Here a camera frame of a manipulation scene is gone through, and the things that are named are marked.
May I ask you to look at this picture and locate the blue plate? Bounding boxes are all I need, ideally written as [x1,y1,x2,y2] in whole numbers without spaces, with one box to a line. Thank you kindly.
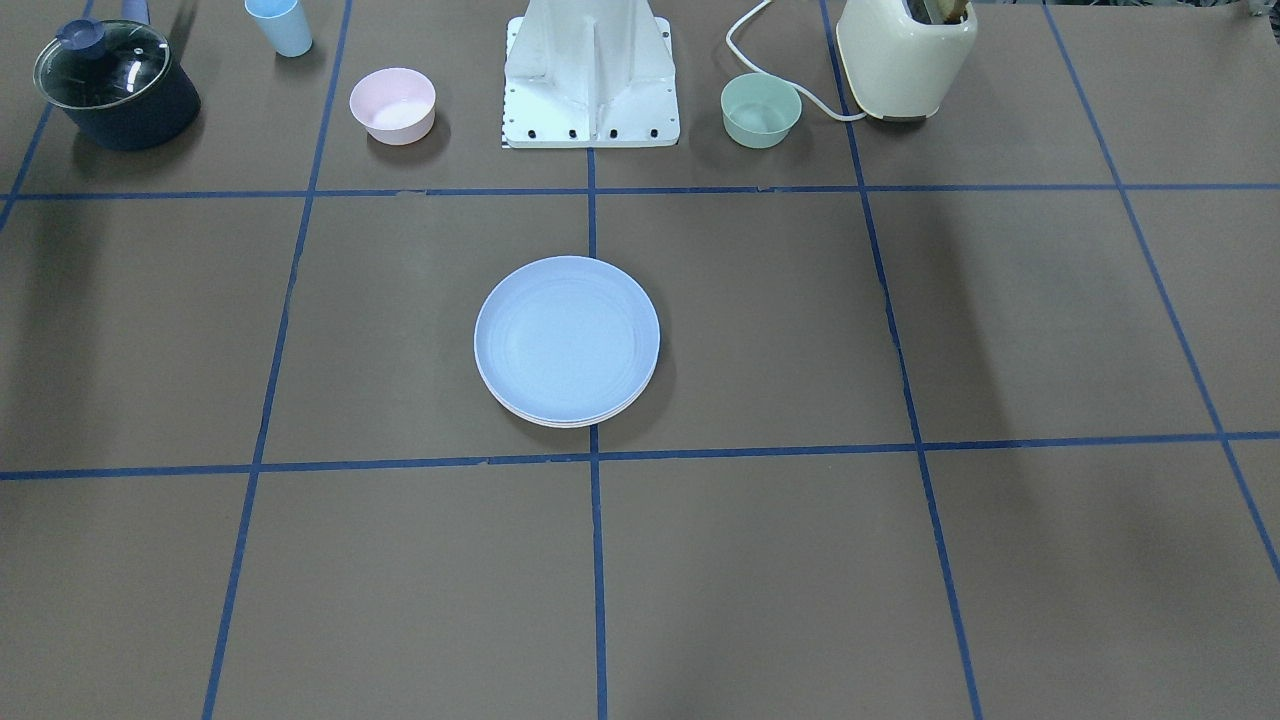
[474,256,660,375]

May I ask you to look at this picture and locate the pink plate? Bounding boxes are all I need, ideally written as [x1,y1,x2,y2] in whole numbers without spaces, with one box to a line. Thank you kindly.
[481,363,657,428]

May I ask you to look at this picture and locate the cream plate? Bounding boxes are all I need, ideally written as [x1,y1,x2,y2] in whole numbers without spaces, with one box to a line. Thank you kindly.
[498,395,639,429]

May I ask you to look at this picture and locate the green bowl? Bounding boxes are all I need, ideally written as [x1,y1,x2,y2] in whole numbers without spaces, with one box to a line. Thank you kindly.
[719,73,803,150]

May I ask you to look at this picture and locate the pink bowl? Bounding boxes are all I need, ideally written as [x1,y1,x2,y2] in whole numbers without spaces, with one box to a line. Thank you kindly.
[348,67,438,146]

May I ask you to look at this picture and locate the cream toaster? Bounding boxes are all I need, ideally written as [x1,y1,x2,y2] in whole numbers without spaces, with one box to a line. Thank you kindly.
[835,1,979,122]

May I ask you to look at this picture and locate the light blue cup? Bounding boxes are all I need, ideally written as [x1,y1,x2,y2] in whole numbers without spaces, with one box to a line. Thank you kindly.
[244,0,314,58]

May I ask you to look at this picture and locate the dark pot with glass lid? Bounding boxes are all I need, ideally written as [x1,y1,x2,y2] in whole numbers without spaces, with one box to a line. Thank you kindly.
[32,1,201,152]

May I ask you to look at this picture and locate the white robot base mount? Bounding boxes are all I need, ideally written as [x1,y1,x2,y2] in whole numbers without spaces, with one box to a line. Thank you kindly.
[500,1,681,149]

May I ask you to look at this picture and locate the white toaster cord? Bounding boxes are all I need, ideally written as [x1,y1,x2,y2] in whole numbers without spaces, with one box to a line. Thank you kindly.
[724,0,869,123]

